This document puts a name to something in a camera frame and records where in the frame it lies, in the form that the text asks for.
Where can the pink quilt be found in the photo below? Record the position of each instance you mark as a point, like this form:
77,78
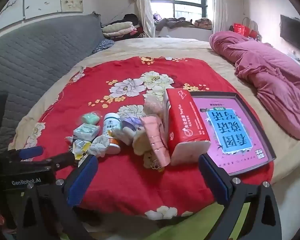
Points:
272,80

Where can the red tissue pack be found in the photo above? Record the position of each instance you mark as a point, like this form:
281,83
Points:
185,125

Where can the white floral scrunchie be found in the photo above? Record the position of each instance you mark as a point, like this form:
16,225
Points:
98,145

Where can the clothes on window sill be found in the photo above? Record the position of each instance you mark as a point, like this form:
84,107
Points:
175,22

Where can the red floral blanket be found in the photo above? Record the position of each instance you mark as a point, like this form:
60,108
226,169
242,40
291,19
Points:
115,180

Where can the blue patterned pillow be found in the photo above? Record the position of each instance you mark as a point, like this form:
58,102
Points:
103,45

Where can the small green-white tissue pack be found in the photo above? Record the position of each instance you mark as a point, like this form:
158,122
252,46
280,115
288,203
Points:
86,132

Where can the clear bag of pink puffs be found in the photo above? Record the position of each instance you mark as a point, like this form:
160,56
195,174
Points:
153,107

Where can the black wall television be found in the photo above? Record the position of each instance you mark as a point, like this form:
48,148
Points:
292,30

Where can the white bottle with orange base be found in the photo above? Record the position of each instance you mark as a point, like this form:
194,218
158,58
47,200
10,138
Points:
111,125

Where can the white curtain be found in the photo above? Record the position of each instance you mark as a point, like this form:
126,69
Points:
218,5
145,10

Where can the cream plush toy purple dress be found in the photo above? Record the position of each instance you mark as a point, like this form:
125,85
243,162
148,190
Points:
130,125

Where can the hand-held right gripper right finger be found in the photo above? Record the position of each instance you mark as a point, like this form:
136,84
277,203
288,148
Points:
212,180

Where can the green floor mat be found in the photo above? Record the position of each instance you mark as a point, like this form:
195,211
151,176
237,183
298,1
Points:
190,230

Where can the small cream plush toy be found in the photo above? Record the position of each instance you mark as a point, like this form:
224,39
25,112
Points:
150,161

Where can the pink striped packet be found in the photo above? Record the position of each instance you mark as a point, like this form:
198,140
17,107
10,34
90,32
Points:
155,140

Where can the white and yellow snack packet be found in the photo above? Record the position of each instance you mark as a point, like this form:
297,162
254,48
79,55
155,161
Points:
80,148

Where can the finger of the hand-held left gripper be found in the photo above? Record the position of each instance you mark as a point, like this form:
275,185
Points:
31,152
62,160

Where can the grey tray with pink print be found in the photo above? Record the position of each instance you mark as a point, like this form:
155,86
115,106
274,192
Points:
240,135

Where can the pile of folded blankets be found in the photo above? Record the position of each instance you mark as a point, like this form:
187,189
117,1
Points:
120,27

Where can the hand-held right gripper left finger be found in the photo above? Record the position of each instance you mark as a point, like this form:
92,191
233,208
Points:
81,180

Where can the grey quilted headboard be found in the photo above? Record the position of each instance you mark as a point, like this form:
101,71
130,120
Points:
40,55

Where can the red gift bag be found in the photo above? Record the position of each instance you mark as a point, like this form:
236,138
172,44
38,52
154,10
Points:
241,29
253,33

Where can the beige round bed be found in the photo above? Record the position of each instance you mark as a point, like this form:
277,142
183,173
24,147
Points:
165,47

